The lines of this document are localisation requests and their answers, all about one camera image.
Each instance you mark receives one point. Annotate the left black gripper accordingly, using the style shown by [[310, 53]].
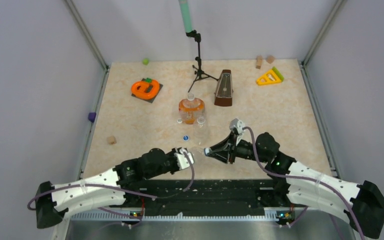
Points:
[[174, 150]]

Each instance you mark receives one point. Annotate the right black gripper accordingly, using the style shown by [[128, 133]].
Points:
[[226, 148]]

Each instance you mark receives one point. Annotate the clear bottle blue cap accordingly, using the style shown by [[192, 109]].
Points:
[[200, 130]]

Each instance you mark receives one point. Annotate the orange clear plastic bottle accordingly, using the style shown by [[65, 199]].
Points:
[[191, 108]]

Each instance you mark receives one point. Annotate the blue white Pepsi cap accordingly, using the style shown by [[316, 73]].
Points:
[[206, 151]]

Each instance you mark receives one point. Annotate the blue water bottle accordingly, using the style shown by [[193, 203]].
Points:
[[198, 154]]

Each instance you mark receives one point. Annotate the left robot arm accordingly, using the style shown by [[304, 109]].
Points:
[[55, 202]]

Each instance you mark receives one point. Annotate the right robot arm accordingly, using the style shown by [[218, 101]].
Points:
[[359, 205]]

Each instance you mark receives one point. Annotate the brown metronome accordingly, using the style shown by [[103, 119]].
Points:
[[223, 95]]

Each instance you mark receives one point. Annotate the wooden cube near left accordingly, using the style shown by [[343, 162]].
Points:
[[111, 140]]

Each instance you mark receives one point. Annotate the black tripod stand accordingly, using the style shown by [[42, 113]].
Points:
[[199, 73]]

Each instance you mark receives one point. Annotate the yellow triangle toy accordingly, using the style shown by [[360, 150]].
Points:
[[269, 78]]

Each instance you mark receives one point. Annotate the purple block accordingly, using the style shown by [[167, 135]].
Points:
[[92, 117]]

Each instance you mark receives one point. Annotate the green stick toy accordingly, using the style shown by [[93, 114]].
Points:
[[278, 74]]

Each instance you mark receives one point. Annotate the left wooden block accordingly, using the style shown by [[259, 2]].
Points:
[[259, 62]]

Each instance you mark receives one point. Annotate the wooden block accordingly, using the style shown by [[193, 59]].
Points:
[[259, 62], [270, 59]]

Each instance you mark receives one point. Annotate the right wooden block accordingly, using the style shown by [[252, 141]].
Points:
[[270, 59]]

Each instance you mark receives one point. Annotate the small green cube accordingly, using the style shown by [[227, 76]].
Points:
[[145, 61]]

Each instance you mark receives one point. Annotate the green foam microphone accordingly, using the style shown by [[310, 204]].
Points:
[[186, 16]]

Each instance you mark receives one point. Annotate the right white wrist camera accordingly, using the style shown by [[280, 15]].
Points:
[[237, 126]]

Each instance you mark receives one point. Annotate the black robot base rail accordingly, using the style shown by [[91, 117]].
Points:
[[206, 200]]

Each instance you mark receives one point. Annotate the grey square base plate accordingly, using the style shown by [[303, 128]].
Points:
[[155, 94]]

